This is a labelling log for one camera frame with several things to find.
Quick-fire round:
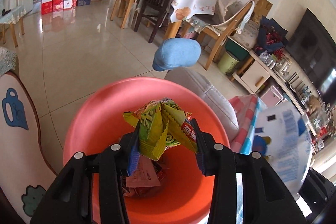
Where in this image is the grey cushion seat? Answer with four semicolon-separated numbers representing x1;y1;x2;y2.
164;67;239;143

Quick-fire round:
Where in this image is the dark blue flower bouquet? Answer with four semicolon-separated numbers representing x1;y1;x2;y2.
253;16;288;56

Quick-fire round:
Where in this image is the cream TV cabinet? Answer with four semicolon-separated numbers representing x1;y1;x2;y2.
231;49;336;135

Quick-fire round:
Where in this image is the cream sofa cup cushion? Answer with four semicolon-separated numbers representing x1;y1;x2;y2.
0;47;57;223

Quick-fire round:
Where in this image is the light wooden chair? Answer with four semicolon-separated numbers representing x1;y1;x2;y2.
197;0;255;70

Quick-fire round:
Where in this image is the white Magicday milk pouch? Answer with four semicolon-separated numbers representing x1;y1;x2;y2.
252;102;312;199

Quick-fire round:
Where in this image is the dark red snack packet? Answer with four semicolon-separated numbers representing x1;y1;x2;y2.
121;156;165;197

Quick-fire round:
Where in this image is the blue round stool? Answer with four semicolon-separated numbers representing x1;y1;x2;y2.
152;38;202;72

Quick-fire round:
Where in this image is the green waste bin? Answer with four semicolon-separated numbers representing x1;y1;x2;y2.
218;51;239;74

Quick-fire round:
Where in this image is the pink storage box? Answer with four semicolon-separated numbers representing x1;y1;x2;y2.
260;85;284;107

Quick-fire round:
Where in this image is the wooden side chair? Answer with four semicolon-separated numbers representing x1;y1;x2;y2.
1;5;26;48

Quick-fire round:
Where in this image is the dining table orange cloth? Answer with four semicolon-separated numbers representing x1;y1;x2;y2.
163;0;217;40

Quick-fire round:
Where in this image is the yellow green snack wrapper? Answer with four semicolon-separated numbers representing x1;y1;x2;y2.
123;98;198;161

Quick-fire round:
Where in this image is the black flat television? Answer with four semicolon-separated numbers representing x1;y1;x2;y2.
285;9;336;107

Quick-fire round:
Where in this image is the pink plastic trash bucket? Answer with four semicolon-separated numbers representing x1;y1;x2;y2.
63;77;229;223

